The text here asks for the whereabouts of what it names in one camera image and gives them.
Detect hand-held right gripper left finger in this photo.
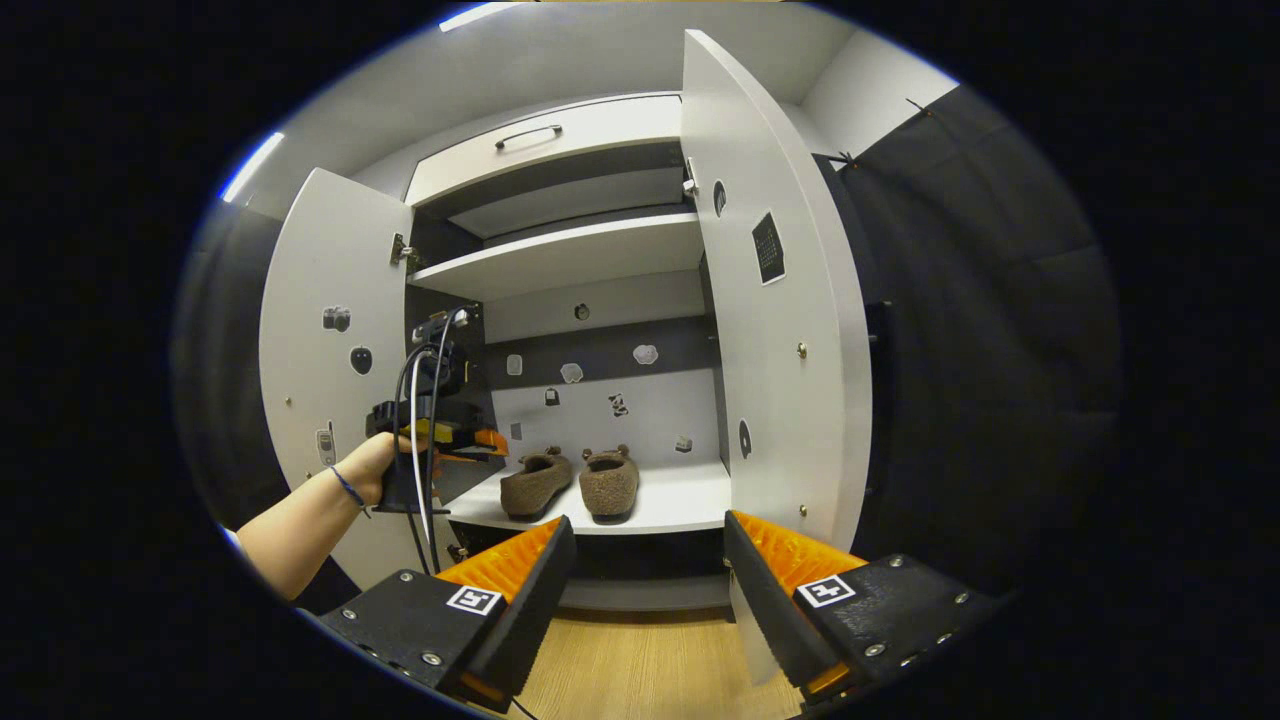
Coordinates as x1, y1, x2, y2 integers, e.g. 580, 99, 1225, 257
318, 515, 578, 713

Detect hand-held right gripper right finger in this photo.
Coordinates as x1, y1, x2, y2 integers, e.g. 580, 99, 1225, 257
723, 510, 1001, 706

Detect brown fuzzy shoe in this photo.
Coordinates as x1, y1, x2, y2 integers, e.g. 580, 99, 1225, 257
580, 446, 641, 523
499, 446, 575, 523

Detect white shoe cabinet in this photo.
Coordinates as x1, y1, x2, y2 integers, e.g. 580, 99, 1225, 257
400, 93, 736, 613

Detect white cabinet shelf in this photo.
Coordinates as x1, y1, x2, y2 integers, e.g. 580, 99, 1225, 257
408, 212, 706, 301

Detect white cabinet drawer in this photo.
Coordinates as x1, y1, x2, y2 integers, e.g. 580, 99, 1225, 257
405, 93, 684, 208

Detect blue wristband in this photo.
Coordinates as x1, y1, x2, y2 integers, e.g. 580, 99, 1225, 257
328, 465, 373, 519

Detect ceiling light panel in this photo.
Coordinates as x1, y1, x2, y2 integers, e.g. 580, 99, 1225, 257
440, 0, 523, 31
220, 130, 287, 204

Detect black backdrop cloth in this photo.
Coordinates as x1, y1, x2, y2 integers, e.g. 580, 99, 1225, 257
170, 85, 1121, 611

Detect white cable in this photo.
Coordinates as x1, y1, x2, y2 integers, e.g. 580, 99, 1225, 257
410, 308, 469, 546

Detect black cable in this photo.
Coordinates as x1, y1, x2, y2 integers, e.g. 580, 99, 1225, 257
392, 345, 443, 577

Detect black drawer handle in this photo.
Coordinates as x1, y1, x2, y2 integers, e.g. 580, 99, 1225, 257
495, 124, 564, 151

